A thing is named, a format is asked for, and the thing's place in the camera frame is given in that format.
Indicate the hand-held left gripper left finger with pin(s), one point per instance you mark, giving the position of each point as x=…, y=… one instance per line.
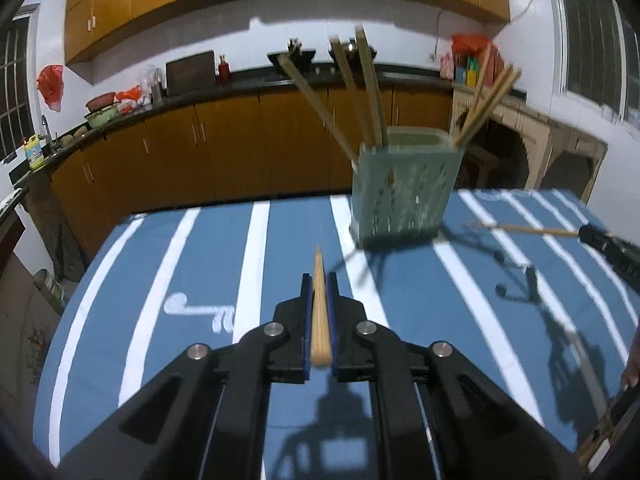
x=306, y=325

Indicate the red bottle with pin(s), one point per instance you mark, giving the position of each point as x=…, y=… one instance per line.
x=224, y=70

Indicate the beige side cabinet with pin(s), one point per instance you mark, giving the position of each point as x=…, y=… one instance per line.
x=545, y=140

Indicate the black wok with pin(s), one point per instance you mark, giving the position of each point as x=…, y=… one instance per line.
x=300, y=57
x=352, y=52

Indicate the dark cutting board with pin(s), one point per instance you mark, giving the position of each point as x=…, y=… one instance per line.
x=190, y=72

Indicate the metal pot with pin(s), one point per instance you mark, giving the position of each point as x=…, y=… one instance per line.
x=49, y=287

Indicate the green basin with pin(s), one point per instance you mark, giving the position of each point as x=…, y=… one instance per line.
x=101, y=117

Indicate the barred window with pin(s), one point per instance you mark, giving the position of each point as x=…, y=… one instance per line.
x=595, y=35
x=15, y=85

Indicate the red hanging plastic bag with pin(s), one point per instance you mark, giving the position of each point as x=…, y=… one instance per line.
x=51, y=87

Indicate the red basin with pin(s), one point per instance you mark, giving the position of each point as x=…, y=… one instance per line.
x=101, y=101

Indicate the green plastic utensil holder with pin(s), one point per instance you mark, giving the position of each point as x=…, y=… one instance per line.
x=400, y=195

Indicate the red bag with colourful packets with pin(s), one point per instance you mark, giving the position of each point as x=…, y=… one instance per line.
x=467, y=55

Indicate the metal utensil cup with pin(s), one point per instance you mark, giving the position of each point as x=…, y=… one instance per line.
x=156, y=85

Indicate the blue white striped tablecloth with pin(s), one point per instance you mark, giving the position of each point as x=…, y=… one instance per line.
x=300, y=240

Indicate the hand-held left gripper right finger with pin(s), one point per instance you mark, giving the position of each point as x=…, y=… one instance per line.
x=334, y=330

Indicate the yellow detergent bottle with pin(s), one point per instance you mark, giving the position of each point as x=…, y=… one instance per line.
x=34, y=152

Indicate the orange plastic bag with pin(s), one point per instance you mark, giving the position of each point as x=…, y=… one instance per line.
x=131, y=97

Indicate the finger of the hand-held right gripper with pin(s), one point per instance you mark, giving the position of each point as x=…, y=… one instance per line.
x=610, y=250

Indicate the metal faucet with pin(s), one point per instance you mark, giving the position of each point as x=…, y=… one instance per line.
x=46, y=132

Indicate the person's right hand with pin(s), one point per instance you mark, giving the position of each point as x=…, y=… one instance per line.
x=634, y=360

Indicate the brown lower kitchen cabinets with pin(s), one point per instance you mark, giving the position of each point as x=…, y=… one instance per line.
x=225, y=145

